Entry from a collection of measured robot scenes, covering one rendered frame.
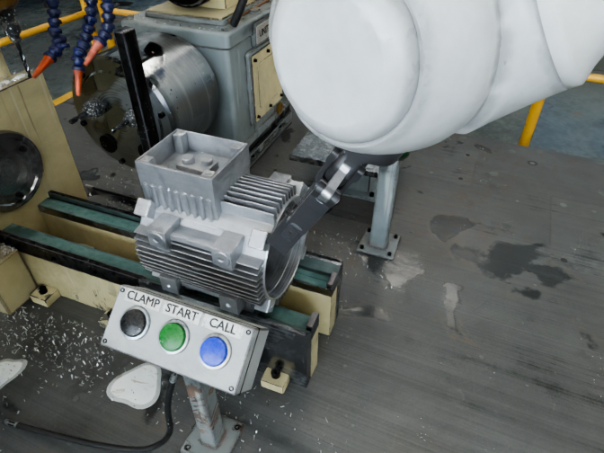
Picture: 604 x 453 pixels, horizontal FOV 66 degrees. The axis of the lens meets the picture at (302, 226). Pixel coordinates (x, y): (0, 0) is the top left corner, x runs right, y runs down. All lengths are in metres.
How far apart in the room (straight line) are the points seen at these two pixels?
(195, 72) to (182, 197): 0.44
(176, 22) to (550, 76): 1.03
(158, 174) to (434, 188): 0.77
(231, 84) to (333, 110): 0.94
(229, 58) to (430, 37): 0.95
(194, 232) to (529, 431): 0.57
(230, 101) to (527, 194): 0.76
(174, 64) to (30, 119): 0.29
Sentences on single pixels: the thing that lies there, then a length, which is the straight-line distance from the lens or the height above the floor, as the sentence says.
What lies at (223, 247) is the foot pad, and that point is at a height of 1.08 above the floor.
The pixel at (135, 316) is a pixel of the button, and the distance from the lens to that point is 0.54.
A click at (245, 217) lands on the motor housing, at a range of 0.62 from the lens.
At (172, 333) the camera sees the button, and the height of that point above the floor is 1.07.
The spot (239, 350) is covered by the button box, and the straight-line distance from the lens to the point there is 0.49.
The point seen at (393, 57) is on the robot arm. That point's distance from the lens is 0.17.
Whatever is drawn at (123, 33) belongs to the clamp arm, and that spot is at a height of 1.25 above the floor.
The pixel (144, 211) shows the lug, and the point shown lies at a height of 1.08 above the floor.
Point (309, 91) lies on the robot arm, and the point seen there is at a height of 1.39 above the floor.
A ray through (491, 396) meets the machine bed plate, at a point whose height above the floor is 0.80.
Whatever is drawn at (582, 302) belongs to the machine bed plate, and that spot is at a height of 0.80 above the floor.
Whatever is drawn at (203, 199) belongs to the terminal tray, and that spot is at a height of 1.11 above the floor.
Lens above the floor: 1.47
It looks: 39 degrees down
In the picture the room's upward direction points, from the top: straight up
